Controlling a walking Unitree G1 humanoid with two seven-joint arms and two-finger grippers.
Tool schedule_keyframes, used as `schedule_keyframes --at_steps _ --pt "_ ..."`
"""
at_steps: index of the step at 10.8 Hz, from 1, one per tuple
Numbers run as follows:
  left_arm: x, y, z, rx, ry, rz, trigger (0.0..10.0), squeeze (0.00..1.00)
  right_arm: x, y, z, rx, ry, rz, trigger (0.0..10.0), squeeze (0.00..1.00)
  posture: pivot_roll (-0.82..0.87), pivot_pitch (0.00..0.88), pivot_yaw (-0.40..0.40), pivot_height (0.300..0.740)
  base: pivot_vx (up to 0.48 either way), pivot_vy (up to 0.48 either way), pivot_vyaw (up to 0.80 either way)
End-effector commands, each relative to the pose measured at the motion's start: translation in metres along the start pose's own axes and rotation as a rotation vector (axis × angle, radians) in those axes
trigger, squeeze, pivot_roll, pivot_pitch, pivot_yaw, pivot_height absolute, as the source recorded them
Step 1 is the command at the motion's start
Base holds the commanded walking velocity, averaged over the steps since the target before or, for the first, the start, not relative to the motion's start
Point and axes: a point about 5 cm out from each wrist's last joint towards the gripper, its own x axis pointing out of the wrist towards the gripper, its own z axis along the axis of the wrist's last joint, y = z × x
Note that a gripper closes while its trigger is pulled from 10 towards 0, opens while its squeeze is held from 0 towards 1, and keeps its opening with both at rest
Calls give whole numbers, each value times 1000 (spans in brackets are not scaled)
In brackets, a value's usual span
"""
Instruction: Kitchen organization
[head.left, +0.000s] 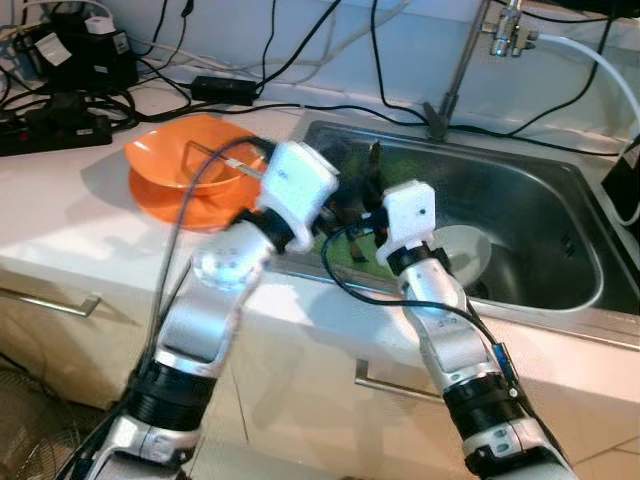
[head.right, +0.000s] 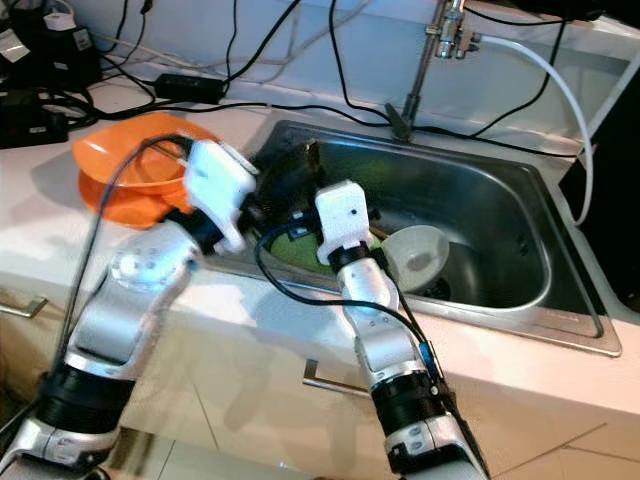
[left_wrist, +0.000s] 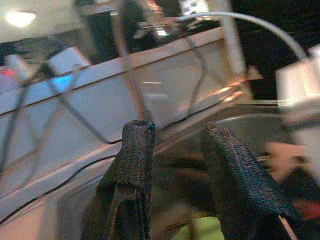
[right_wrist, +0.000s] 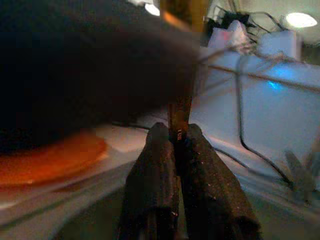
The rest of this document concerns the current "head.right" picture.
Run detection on white kitchen cabinet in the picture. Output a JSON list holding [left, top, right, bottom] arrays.
[[0, 270, 640, 480]]

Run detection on green plate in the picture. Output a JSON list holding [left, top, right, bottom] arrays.
[[263, 222, 389, 279]]

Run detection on small white bowl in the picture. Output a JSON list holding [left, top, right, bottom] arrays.
[[380, 225, 453, 294]]

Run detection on thin metal utensil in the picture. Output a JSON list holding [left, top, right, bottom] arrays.
[[135, 140, 189, 173]]

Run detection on black power adapter brick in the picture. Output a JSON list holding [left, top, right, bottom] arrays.
[[155, 72, 227, 102]]

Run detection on orange plastic bowl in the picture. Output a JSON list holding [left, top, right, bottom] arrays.
[[77, 178, 196, 233], [72, 112, 223, 198]]

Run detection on stainless steel sink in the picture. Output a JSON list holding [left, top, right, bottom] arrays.
[[188, 118, 623, 359]]

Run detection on chrome sink faucet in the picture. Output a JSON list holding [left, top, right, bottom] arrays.
[[385, 0, 483, 143]]

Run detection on black charger box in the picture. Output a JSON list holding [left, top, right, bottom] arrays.
[[0, 5, 103, 93]]

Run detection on black power strip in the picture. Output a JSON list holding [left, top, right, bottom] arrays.
[[0, 90, 43, 147]]

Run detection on small white adapter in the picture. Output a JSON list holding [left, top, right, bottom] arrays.
[[43, 8, 76, 31]]

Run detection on black appliance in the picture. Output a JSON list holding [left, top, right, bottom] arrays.
[[555, 45, 640, 313]]

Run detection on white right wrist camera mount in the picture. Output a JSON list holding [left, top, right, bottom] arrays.
[[313, 180, 378, 253]]

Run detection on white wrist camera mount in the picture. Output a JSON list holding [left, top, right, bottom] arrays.
[[313, 180, 378, 253], [182, 138, 258, 253]]

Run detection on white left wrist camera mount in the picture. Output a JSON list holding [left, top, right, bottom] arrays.
[[182, 138, 258, 253]]

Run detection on metal drawer handle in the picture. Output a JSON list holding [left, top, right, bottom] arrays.
[[0, 292, 29, 323], [300, 358, 379, 401]]

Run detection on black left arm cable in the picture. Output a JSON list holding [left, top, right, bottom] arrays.
[[55, 133, 199, 381]]

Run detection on white water hose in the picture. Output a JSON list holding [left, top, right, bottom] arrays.
[[475, 33, 596, 229]]

